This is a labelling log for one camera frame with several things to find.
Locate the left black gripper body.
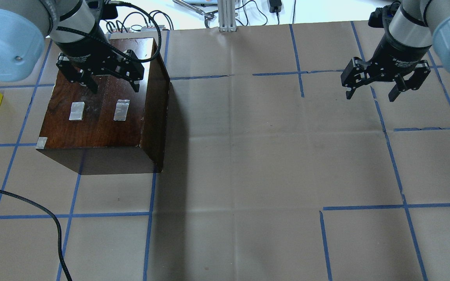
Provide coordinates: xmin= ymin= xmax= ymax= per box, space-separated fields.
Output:
xmin=56 ymin=38 xmax=145 ymax=83

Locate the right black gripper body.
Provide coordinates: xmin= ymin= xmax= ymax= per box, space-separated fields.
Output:
xmin=341 ymin=57 xmax=432 ymax=91

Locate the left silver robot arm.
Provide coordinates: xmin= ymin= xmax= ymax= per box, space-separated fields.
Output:
xmin=0 ymin=0 xmax=144 ymax=93

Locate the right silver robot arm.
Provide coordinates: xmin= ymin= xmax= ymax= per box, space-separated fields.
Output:
xmin=341 ymin=0 xmax=450 ymax=102

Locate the dark wooden drawer cabinet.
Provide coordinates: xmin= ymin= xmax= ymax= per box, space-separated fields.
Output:
xmin=36 ymin=55 xmax=172 ymax=175

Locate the grey usb hub box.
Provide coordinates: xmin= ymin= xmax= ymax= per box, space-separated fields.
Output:
xmin=140 ymin=25 xmax=167 ymax=32

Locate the black power adapter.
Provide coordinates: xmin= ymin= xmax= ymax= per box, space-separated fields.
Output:
xmin=268 ymin=0 xmax=283 ymax=14

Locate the brown paper table cover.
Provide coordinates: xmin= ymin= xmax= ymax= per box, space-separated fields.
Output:
xmin=0 ymin=21 xmax=450 ymax=281

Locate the aluminium frame post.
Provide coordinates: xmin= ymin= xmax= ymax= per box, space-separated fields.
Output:
xmin=217 ymin=0 xmax=236 ymax=32

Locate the black braided cable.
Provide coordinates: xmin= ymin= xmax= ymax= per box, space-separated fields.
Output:
xmin=0 ymin=183 xmax=73 ymax=281

